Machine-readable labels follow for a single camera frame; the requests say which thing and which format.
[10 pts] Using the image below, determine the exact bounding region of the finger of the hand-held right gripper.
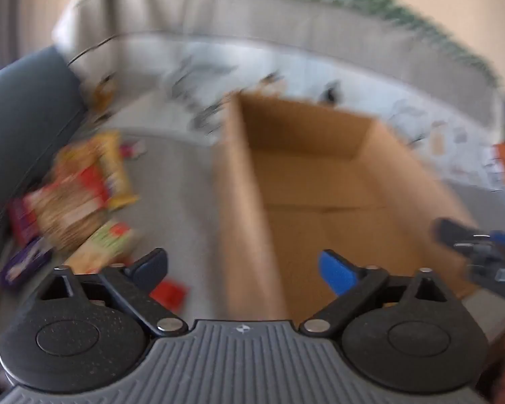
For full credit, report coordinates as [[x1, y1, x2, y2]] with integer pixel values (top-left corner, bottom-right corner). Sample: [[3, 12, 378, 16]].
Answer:
[[433, 218, 505, 262], [465, 252, 505, 300]]

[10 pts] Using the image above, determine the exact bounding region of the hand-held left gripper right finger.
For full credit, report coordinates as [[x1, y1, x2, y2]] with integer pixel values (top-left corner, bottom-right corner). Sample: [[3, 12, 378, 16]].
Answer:
[[299, 249, 453, 339]]

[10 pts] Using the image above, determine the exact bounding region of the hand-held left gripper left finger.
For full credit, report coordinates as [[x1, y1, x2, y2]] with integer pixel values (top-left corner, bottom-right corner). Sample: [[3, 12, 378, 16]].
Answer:
[[36, 248, 190, 337]]

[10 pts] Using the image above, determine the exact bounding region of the red twin snack packet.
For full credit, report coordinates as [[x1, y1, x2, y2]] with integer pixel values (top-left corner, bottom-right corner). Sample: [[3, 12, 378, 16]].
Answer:
[[148, 281, 190, 315]]

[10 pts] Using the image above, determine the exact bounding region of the green yellow snack packet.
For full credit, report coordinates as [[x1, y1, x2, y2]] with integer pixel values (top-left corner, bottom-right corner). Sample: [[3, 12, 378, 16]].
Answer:
[[65, 220, 137, 276]]

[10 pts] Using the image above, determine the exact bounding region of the cardboard box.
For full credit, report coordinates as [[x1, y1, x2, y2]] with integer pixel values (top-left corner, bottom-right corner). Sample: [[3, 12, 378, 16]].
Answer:
[[212, 93, 480, 321]]

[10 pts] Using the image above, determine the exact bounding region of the golden candy bar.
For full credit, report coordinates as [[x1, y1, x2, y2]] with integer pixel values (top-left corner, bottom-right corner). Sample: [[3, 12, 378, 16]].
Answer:
[[97, 131, 137, 212]]

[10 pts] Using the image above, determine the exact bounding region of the clear biscuit bag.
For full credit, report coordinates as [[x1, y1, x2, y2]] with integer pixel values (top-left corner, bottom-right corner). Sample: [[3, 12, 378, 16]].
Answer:
[[25, 139, 112, 257]]

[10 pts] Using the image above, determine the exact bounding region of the purple silver stick sachet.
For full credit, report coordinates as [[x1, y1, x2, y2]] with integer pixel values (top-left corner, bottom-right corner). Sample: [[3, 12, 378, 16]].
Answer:
[[120, 141, 147, 158]]

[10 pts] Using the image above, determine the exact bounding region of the purple white snack packet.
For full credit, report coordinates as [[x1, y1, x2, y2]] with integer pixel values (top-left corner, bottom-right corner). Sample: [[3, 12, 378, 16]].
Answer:
[[0, 238, 53, 292]]

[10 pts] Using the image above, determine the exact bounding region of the grey sofa seat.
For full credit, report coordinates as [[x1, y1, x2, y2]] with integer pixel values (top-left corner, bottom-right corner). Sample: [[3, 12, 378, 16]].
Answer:
[[0, 130, 287, 321]]

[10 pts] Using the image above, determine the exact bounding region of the white deer print cushion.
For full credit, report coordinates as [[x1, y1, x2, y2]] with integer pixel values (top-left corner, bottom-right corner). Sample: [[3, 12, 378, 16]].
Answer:
[[80, 34, 505, 194]]

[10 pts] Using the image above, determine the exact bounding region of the magenta snack packet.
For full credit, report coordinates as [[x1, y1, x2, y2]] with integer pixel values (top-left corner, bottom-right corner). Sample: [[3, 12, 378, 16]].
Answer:
[[6, 197, 40, 247]]

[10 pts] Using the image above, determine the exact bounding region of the blue sofa cushion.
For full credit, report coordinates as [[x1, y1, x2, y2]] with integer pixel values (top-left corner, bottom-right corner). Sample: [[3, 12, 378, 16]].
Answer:
[[0, 46, 87, 257]]

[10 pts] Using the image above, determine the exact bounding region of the green patterned throw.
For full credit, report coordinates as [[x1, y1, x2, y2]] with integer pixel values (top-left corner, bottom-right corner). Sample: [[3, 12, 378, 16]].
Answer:
[[78, 0, 501, 89]]

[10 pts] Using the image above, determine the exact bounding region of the beige sofa backrest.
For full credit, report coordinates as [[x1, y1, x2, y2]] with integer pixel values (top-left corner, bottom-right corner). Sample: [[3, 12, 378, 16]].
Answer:
[[53, 0, 505, 97]]

